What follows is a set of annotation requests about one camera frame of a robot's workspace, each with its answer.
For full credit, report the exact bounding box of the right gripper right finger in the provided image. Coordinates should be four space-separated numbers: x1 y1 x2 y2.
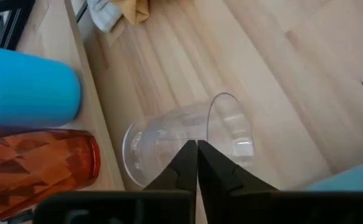
197 139 279 192

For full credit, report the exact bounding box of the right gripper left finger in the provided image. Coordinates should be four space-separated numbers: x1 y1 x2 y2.
143 139 199 192

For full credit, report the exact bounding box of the orange faceted plastic tumbler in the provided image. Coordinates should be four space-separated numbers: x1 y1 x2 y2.
0 125 102 224

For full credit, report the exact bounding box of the blue plastic mug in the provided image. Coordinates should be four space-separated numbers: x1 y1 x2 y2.
0 44 83 129

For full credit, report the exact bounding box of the light blue cloth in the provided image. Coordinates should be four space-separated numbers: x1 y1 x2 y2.
305 159 363 192

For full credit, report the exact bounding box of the yellow cloth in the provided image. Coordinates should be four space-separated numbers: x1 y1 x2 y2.
110 0 151 27

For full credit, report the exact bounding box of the striped white folded towel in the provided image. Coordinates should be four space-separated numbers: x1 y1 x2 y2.
85 0 124 34

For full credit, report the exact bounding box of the black aluminium rig frame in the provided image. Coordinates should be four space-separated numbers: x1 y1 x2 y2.
0 0 37 52

